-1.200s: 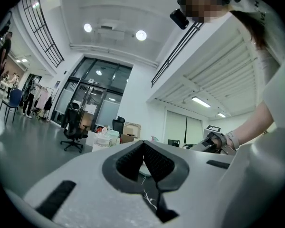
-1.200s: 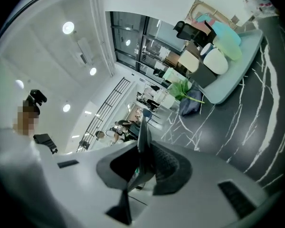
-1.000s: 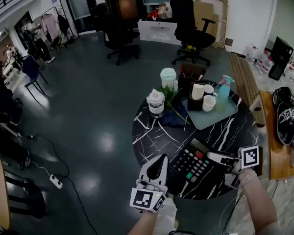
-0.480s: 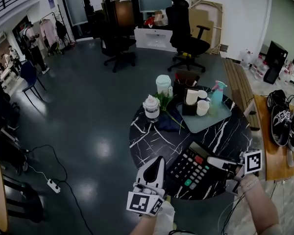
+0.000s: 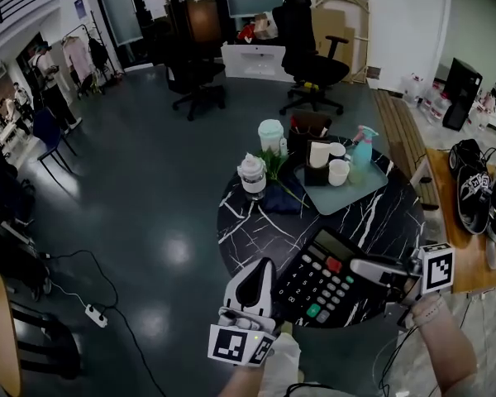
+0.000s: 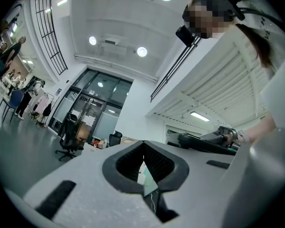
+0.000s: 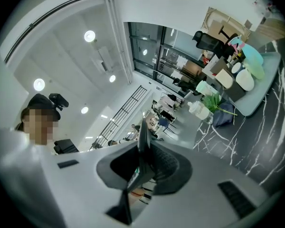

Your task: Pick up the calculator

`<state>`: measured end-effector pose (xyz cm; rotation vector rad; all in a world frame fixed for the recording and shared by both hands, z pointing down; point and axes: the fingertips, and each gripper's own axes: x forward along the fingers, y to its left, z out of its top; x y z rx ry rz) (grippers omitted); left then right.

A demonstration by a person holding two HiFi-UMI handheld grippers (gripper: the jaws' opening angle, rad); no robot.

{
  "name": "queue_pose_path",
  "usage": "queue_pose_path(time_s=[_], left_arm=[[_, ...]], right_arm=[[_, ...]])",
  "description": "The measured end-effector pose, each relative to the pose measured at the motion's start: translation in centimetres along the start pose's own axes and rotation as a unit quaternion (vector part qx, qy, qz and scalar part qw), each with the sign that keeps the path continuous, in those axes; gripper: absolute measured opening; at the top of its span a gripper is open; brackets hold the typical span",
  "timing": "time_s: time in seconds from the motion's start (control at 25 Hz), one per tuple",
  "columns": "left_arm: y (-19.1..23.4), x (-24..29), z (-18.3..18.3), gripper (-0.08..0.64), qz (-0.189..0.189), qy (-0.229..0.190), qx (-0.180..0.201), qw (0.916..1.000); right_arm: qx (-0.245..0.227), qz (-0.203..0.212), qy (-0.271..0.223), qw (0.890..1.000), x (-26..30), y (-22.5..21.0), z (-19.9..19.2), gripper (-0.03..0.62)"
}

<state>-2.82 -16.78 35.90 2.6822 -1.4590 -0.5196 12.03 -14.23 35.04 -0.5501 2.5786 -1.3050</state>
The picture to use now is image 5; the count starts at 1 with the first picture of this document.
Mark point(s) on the wooden slat bench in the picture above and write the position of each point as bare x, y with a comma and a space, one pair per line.
401, 139

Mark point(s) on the black tower speaker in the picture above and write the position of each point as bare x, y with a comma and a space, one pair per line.
461, 93

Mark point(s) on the green artificial plant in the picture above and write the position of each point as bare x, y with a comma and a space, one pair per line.
273, 161

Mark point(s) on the person's right forearm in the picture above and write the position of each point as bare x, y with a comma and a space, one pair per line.
446, 354

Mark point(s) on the black desktop calculator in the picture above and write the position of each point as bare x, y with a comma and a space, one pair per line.
314, 281

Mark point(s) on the person's left hand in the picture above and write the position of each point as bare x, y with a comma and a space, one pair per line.
244, 323

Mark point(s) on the white power strip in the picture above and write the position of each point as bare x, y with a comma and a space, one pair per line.
96, 315

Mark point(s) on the pile of boxes and red bag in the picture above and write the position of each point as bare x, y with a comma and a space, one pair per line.
258, 27

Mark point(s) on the pale grey plastic tray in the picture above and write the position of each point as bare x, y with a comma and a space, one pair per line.
347, 194

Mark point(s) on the white paper cup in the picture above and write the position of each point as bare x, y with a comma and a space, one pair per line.
339, 173

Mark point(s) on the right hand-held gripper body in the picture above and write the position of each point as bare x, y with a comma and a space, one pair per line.
436, 269

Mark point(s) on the clothes rack with garments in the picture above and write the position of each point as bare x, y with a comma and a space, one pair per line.
82, 58

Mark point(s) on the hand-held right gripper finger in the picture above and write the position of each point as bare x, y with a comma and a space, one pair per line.
390, 258
372, 268

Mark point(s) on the teal spray bottle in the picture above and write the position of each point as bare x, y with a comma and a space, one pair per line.
361, 155

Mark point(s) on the white mug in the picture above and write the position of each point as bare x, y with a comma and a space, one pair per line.
338, 150

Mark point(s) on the black high-back office chair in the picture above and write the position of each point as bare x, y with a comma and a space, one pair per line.
303, 48

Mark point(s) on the white ceramic sink basin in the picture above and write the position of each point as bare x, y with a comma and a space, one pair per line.
254, 60

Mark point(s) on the person's white trouser leg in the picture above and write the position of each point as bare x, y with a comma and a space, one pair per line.
281, 362

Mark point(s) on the brown box with utensils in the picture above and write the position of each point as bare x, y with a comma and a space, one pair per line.
308, 128

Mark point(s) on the round wooden table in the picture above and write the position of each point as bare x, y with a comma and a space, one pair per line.
0, 329

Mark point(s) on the leaning cardboard and frame panels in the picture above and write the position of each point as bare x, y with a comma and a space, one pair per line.
343, 23

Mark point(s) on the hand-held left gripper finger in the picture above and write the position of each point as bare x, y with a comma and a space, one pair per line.
273, 288
252, 283

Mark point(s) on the dark blue chair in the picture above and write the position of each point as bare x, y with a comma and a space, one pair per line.
47, 130

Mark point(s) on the person's left forearm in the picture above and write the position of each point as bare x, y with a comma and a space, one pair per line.
244, 381

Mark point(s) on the wooden side desk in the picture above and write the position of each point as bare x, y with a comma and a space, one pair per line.
471, 263

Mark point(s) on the mint green wipes canister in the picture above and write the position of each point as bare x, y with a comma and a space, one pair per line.
270, 135

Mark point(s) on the dark blue cloth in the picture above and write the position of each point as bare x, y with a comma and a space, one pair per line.
283, 199

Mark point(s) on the group of clear water jugs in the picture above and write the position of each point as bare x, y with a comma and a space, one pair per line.
427, 99

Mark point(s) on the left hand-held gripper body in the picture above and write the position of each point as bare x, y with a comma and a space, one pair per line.
239, 343

